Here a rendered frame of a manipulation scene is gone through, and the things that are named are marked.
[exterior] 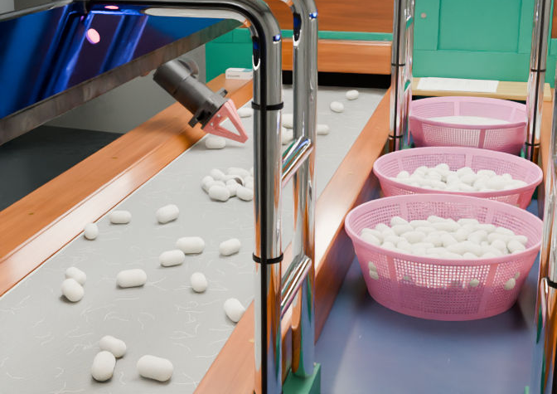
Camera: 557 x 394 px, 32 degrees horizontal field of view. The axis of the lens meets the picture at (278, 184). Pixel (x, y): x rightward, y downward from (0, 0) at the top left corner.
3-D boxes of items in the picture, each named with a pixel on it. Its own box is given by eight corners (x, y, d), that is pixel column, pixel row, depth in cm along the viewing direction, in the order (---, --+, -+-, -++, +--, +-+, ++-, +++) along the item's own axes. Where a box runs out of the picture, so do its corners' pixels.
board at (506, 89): (395, 94, 214) (395, 89, 214) (403, 81, 228) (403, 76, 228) (551, 101, 207) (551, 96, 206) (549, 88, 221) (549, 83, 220)
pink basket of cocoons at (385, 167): (394, 257, 144) (397, 196, 141) (355, 202, 169) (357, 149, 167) (565, 248, 148) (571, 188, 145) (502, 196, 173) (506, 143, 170)
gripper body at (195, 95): (231, 93, 183) (201, 67, 183) (215, 104, 173) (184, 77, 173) (210, 118, 185) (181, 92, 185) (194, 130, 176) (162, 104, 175)
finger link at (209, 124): (263, 121, 182) (226, 88, 182) (254, 130, 176) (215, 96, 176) (242, 147, 185) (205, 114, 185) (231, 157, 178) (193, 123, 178)
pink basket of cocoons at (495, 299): (326, 320, 123) (328, 250, 120) (359, 248, 148) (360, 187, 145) (544, 342, 117) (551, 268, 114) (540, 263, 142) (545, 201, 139)
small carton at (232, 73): (225, 79, 231) (225, 70, 231) (230, 75, 235) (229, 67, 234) (249, 80, 230) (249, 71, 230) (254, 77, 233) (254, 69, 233)
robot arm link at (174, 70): (144, 77, 177) (164, 53, 175) (154, 74, 183) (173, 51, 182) (173, 102, 177) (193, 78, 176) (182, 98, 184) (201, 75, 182)
